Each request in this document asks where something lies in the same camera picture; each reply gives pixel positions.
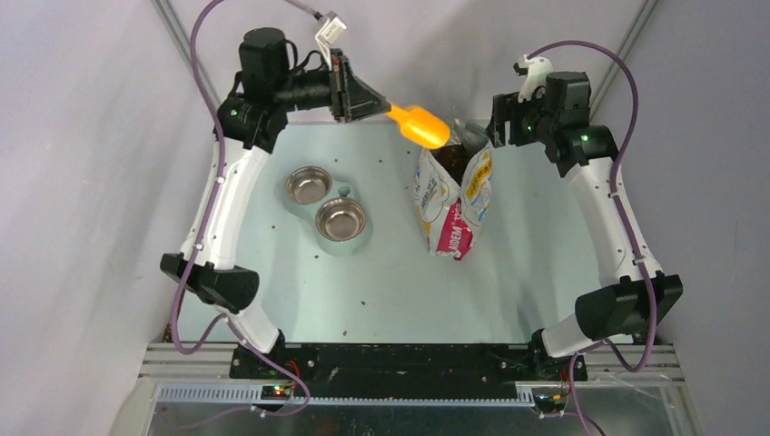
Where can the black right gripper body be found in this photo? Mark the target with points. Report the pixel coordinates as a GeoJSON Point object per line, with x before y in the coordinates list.
{"type": "Point", "coordinates": [524, 119]}

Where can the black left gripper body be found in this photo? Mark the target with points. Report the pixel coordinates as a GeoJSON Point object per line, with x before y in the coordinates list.
{"type": "Point", "coordinates": [339, 95]}

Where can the orange plastic scoop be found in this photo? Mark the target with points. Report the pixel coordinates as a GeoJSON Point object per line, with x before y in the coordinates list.
{"type": "Point", "coordinates": [420, 126]}

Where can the white yellow pet food bag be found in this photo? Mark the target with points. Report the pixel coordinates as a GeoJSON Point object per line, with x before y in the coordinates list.
{"type": "Point", "coordinates": [453, 189]}

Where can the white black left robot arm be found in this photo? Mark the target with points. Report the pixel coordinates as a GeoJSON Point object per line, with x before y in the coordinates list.
{"type": "Point", "coordinates": [246, 126]}

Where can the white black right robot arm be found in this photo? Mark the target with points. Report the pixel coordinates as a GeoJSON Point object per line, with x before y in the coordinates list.
{"type": "Point", "coordinates": [634, 294]}

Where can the small steel bowl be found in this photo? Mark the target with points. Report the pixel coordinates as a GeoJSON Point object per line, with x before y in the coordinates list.
{"type": "Point", "coordinates": [308, 185]}

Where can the steel bowl in green stand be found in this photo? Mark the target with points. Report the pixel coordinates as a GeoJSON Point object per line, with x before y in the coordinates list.
{"type": "Point", "coordinates": [338, 223]}

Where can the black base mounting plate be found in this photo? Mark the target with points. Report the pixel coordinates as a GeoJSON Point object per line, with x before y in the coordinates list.
{"type": "Point", "coordinates": [417, 371]}

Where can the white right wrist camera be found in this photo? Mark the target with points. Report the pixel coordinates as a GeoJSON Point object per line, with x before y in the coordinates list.
{"type": "Point", "coordinates": [535, 70]}

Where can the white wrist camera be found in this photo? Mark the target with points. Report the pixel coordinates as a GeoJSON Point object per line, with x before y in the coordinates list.
{"type": "Point", "coordinates": [329, 32]}
{"type": "Point", "coordinates": [535, 70]}

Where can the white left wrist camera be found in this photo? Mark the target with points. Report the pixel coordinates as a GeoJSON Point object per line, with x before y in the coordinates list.
{"type": "Point", "coordinates": [329, 32]}

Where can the aluminium frame post right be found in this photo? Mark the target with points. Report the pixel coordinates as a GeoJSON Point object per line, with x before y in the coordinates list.
{"type": "Point", "coordinates": [626, 47]}

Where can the aluminium frame post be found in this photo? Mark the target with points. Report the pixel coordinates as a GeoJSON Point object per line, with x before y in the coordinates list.
{"type": "Point", "coordinates": [186, 44]}
{"type": "Point", "coordinates": [626, 47]}

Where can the aluminium frame post left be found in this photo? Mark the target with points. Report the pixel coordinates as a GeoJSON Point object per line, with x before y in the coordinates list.
{"type": "Point", "coordinates": [186, 44]}

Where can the grey slotted cable duct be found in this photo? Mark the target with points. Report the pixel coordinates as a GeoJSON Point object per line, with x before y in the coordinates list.
{"type": "Point", "coordinates": [254, 394]}

